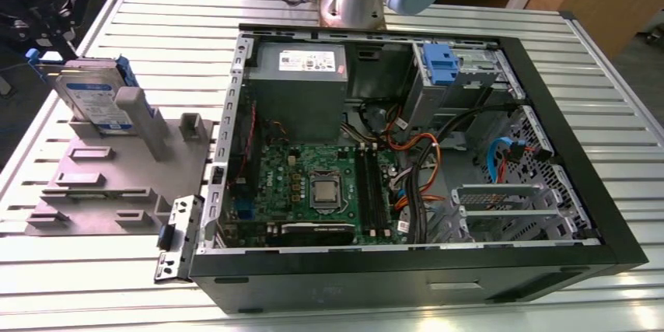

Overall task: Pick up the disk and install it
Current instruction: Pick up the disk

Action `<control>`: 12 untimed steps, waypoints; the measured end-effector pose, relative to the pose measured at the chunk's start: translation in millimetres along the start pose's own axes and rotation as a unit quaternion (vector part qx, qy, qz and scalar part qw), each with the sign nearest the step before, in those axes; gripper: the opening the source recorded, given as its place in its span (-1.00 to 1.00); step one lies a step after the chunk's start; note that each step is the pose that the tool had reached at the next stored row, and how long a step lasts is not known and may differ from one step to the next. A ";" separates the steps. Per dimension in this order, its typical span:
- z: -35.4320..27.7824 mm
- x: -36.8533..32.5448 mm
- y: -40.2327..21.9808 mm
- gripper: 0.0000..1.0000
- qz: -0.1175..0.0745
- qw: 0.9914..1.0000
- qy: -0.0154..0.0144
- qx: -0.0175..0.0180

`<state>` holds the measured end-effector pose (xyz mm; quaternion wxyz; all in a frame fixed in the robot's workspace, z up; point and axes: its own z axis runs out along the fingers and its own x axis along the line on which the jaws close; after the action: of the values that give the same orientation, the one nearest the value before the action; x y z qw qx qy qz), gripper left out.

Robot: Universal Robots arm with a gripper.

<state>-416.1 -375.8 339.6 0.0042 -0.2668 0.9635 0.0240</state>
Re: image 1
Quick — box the orange disk power wire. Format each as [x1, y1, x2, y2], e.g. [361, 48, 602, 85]
[511, 140, 553, 163]

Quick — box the black graphics card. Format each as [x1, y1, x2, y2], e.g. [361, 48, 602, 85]
[270, 221, 358, 246]

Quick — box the silver CPU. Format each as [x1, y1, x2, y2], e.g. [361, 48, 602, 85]
[311, 180, 342, 203]

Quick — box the black PC case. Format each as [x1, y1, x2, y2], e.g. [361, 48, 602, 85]
[187, 23, 650, 314]

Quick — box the metal drive cage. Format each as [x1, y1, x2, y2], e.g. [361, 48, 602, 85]
[410, 40, 522, 131]

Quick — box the blue drive latch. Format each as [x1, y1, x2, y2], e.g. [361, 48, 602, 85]
[423, 43, 461, 86]

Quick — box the black RAM slot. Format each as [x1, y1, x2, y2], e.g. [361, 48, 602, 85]
[354, 145, 377, 238]
[369, 145, 395, 236]

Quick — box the hard disk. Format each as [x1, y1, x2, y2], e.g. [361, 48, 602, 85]
[26, 47, 157, 138]

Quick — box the metal disk bay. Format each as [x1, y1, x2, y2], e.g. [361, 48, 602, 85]
[450, 183, 587, 243]

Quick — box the green motherboard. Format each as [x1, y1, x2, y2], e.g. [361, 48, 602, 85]
[227, 144, 411, 247]

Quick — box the grey parts rack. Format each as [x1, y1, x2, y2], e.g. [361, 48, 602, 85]
[26, 89, 223, 238]

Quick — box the orange yellow wire bundle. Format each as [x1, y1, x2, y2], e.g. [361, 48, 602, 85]
[389, 132, 449, 212]

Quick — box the grey power supply unit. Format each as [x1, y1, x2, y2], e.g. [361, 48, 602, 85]
[243, 42, 349, 147]

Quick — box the metal slot cover bracket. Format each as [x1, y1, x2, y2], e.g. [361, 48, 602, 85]
[154, 194, 207, 285]

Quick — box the black cable bundle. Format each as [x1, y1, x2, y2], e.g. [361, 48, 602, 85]
[405, 103, 523, 246]

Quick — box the CPU socket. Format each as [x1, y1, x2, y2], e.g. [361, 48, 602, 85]
[306, 170, 350, 215]

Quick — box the blue data wire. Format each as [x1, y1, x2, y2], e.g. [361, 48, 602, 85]
[489, 135, 515, 183]

